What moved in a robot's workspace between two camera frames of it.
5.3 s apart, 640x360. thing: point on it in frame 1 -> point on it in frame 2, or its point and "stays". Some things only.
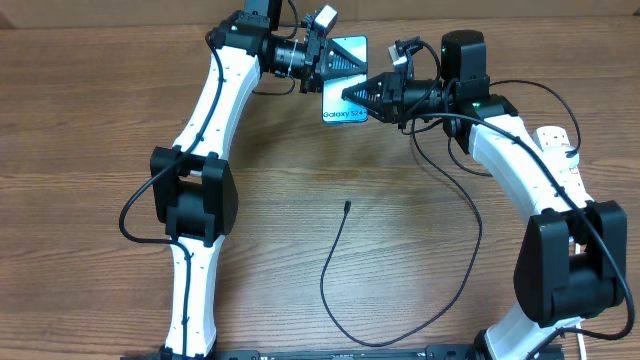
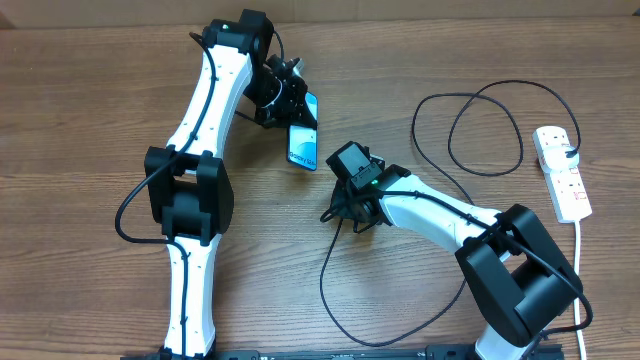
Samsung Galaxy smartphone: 335,109 -> 302,141
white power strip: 567,178 stays
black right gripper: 383,87 -> 341,207
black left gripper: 319,62 -> 292,110
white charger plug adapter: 556,157 stays
